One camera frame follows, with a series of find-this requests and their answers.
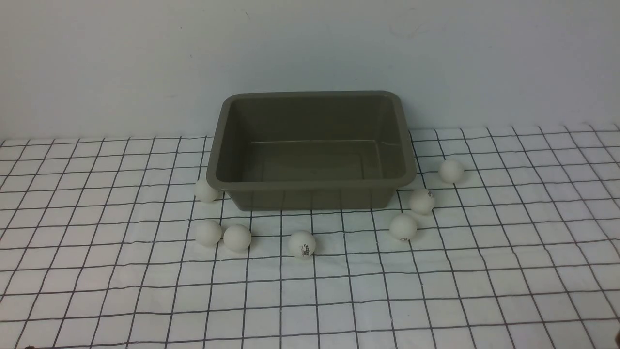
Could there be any white ball logo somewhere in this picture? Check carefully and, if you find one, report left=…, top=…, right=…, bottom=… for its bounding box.
left=409, top=189, right=436, bottom=216

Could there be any grey-brown plastic bin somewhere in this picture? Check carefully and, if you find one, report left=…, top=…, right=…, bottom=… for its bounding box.
left=206, top=91, right=417, bottom=211

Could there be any white ball with logo centre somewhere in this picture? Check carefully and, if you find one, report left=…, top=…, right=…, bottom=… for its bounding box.
left=288, top=231, right=316, bottom=258

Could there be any white grid-pattern tablecloth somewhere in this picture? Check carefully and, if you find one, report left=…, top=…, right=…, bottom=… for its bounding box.
left=0, top=125, right=620, bottom=349

